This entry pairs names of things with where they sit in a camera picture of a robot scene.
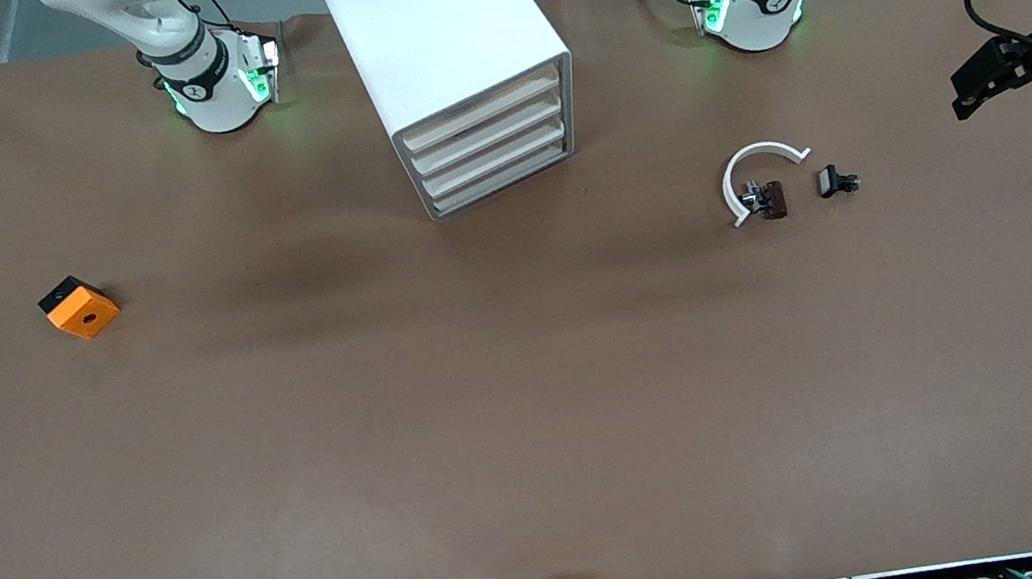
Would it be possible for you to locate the brown paper table cover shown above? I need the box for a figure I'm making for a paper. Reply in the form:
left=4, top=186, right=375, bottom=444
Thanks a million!
left=0, top=0, right=1032, bottom=579

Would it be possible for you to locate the white curved plastic part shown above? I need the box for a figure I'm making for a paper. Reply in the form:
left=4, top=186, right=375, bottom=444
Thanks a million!
left=716, top=135, right=822, bottom=230

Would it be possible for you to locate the brown metal terminal block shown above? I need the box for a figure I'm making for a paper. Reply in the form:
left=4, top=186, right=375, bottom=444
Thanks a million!
left=739, top=177, right=790, bottom=225

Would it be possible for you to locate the orange black button box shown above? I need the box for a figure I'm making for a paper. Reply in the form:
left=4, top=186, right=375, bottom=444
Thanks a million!
left=34, top=269, right=124, bottom=347

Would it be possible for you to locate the small black clip part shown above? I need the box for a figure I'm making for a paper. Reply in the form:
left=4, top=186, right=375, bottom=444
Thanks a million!
left=815, top=161, right=863, bottom=200

